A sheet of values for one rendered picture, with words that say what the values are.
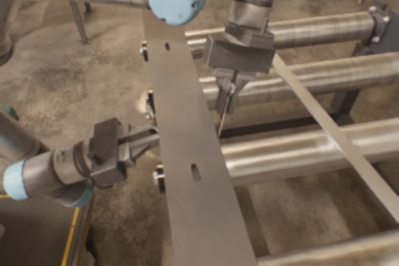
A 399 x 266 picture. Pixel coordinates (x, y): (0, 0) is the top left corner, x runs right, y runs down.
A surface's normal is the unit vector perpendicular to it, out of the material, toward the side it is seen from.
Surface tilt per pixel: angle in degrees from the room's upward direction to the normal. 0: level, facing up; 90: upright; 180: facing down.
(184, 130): 0
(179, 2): 90
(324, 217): 0
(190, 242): 0
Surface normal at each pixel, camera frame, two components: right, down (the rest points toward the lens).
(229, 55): 0.18, 0.46
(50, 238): 0.00, -0.70
